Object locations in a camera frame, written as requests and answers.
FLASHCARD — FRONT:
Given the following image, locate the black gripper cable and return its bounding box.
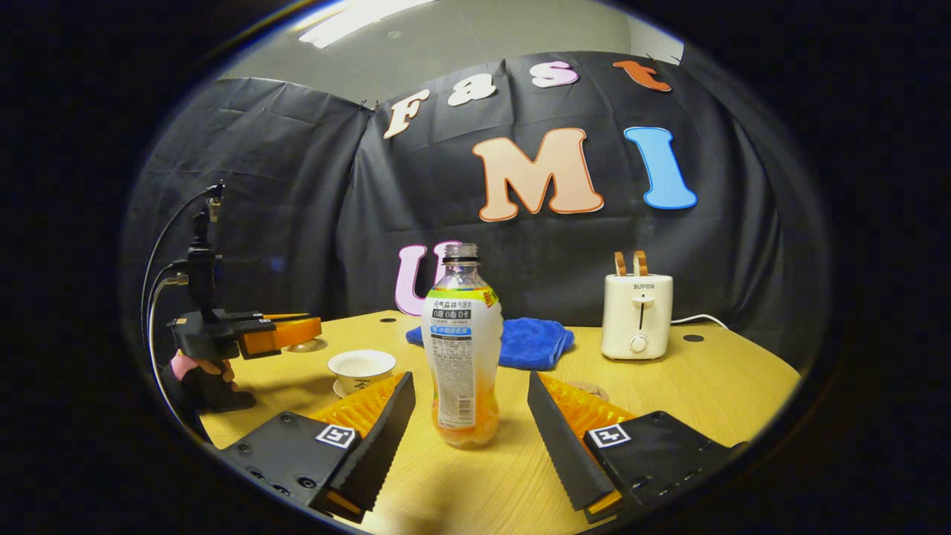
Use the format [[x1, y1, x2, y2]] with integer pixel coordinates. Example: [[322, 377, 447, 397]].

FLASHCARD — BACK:
[[140, 186, 220, 328]]

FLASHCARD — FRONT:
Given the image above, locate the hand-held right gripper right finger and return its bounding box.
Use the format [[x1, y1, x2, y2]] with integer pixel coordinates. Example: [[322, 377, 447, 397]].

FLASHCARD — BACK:
[[528, 372, 751, 523]]

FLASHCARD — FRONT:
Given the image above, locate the blue towel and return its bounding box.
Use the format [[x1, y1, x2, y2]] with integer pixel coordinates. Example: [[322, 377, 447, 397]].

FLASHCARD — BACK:
[[406, 317, 576, 371]]

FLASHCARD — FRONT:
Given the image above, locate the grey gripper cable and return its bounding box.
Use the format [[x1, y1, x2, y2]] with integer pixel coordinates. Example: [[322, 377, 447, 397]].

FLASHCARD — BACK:
[[146, 273, 191, 428]]

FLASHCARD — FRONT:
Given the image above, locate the round cork coaster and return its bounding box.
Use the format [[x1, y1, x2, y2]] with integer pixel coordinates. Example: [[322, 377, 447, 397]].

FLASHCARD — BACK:
[[566, 380, 611, 404]]

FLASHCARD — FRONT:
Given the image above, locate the white toaster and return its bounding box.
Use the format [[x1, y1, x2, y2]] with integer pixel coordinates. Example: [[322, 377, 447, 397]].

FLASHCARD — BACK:
[[601, 273, 674, 361]]

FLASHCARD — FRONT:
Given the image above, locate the plastic water bottle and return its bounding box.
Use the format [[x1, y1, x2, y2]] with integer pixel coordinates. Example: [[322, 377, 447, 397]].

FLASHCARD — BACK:
[[421, 242, 504, 450]]

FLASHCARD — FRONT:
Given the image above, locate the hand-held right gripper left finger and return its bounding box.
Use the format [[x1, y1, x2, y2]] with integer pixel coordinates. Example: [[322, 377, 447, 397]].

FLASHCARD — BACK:
[[219, 372, 417, 523]]

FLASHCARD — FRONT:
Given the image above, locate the black backdrop cloth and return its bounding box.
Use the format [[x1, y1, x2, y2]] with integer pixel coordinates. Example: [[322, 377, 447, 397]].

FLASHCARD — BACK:
[[119, 51, 833, 376]]

